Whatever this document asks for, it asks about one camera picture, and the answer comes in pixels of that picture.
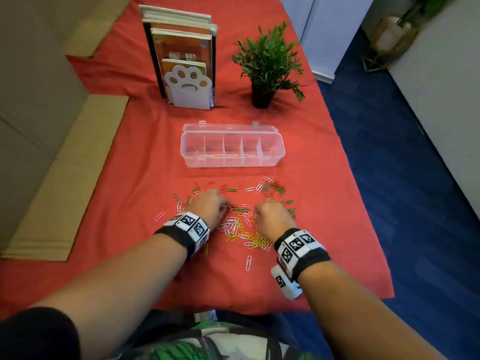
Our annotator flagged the white cabinet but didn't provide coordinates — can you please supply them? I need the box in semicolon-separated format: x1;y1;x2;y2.
267;0;376;85

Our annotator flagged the person's left hand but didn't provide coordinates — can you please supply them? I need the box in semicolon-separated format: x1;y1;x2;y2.
188;189;232;231

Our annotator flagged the left wrist tracker band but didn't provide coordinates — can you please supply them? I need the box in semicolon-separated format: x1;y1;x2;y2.
154;211;211;258

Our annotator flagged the green potted plant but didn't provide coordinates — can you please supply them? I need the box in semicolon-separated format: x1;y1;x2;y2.
231;21;306;110

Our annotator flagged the red tablecloth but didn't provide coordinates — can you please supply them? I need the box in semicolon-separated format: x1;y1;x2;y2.
0;0;395;321

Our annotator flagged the pile of coloured paper clips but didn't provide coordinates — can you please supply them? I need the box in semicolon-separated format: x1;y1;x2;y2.
154;177;298;272

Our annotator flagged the orange cover book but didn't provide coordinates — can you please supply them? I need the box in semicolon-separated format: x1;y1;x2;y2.
150;28;213;77

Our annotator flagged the person's right hand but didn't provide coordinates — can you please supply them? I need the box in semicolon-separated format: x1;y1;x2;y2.
254;198;298;244

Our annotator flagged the white cover book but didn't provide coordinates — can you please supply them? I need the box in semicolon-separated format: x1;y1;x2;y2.
139;4;218;36

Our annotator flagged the dark thin book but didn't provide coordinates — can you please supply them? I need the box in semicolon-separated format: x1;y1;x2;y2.
142;19;167;99

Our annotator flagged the small pale green book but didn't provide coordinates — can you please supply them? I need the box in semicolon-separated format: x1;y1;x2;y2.
161;58;208;105

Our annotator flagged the brown cardboard box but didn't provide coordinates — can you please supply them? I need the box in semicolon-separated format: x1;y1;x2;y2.
0;0;132;262

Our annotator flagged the plant in wicker basket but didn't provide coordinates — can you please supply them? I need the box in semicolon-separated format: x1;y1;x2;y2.
362;0;451;74

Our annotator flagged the person's right forearm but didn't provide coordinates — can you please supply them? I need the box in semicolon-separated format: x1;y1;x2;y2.
298;261;447;360

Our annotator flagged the person's patterned shirt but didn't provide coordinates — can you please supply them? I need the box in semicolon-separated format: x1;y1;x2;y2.
109;310;316;360

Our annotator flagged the person's left forearm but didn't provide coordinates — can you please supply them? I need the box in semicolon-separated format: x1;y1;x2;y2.
28;233;188;360

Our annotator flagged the wrist tracker band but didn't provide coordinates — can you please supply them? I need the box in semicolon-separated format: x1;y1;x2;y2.
154;211;211;258
271;228;331;300

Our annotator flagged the white paw bookend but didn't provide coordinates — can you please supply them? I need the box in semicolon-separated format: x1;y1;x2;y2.
164;65;214;111

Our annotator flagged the right wrist tracker band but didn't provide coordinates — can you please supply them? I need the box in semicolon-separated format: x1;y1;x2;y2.
271;228;331;300

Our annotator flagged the clear plastic compartment box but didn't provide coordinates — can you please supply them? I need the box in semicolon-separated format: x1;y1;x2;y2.
180;121;286;168

